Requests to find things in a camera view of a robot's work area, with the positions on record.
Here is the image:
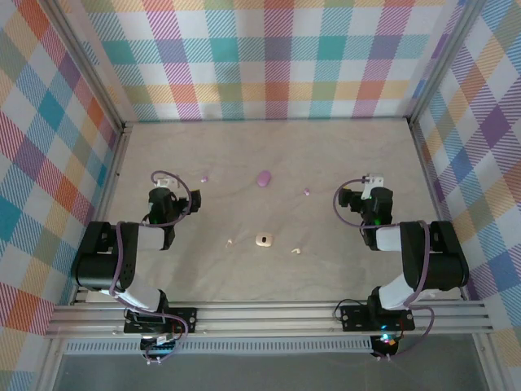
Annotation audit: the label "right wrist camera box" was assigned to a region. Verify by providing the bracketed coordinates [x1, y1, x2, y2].
[361, 174, 386, 200]

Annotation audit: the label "aluminium floor side rail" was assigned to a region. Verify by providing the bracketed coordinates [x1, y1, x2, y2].
[71, 121, 134, 305]
[408, 117, 469, 301]

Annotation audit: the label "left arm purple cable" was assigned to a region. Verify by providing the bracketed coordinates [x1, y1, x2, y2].
[109, 169, 192, 363]

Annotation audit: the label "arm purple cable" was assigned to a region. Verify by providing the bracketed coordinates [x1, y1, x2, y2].
[333, 177, 435, 362]
[109, 169, 192, 363]

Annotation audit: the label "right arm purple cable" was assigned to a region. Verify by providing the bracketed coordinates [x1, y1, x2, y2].
[333, 177, 435, 362]

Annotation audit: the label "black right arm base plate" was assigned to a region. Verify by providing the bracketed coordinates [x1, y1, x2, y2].
[339, 303, 416, 332]

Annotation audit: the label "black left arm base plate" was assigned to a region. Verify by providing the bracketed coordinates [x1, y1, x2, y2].
[123, 307, 199, 336]

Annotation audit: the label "aluminium mounting rail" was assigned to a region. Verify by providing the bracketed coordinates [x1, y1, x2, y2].
[43, 300, 494, 337]

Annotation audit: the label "aluminium frame post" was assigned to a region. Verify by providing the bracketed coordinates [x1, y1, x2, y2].
[471, 333, 504, 391]
[47, 0, 128, 128]
[38, 336, 68, 391]
[406, 0, 479, 125]

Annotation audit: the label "grey slotted cable duct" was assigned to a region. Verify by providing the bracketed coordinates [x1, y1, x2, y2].
[64, 340, 374, 356]

